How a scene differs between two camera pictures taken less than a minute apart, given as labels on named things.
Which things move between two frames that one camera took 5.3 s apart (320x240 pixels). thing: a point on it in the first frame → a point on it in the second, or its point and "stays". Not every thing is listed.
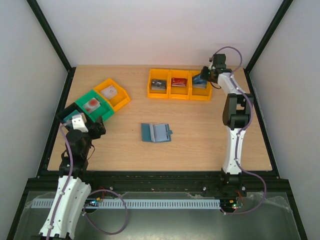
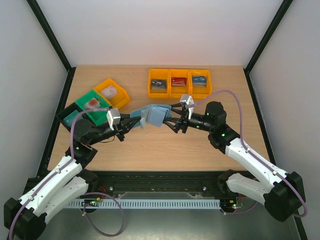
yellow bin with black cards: (158, 83) stays
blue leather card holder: (152, 132) → (154, 114)
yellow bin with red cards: (179, 84) stays
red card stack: (179, 82) stays
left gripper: (100, 127) → (119, 129)
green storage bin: (94, 106) stays
